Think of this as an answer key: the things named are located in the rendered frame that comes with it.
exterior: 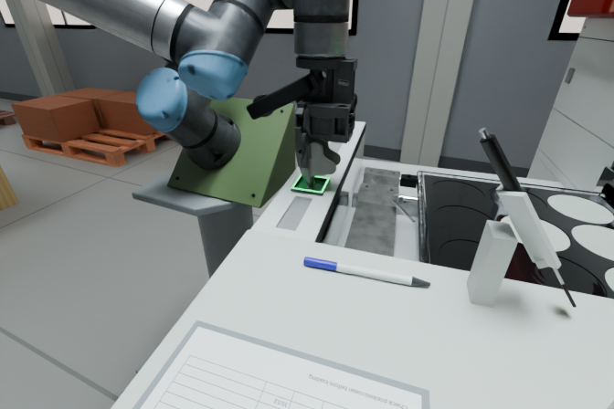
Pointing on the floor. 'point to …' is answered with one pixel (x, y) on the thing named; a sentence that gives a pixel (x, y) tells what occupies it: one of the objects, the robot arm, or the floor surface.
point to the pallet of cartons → (86, 125)
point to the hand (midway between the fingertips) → (307, 178)
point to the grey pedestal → (224, 211)
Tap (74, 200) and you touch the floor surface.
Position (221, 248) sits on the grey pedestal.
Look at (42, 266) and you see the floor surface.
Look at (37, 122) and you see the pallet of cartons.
